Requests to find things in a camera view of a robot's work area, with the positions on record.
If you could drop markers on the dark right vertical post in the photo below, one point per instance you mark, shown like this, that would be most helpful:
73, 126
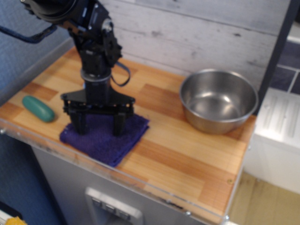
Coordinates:
290, 15

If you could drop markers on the yellow object at corner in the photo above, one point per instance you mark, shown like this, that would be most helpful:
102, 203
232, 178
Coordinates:
15, 221

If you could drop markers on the silver dispenser button panel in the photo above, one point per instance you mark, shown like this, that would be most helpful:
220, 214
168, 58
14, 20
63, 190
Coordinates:
104, 208

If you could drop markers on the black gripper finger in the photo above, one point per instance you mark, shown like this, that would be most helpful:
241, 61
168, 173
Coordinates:
118, 123
78, 121

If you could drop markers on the green oval toy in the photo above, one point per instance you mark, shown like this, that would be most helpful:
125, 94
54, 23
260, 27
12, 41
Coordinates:
38, 108

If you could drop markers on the white ribbed side cabinet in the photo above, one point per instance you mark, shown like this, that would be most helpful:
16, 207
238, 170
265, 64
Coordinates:
274, 150

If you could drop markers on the stainless steel bowl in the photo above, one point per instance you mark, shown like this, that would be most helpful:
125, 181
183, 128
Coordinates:
217, 102

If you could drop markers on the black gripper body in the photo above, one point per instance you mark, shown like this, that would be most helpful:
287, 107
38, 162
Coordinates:
98, 98

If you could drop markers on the clear acrylic edge guard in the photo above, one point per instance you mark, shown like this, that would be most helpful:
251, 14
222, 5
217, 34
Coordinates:
174, 175

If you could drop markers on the purple towel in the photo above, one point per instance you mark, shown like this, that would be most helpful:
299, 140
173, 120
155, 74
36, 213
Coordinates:
99, 142

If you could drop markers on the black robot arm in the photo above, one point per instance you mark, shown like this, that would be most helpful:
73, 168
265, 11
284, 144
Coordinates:
91, 28

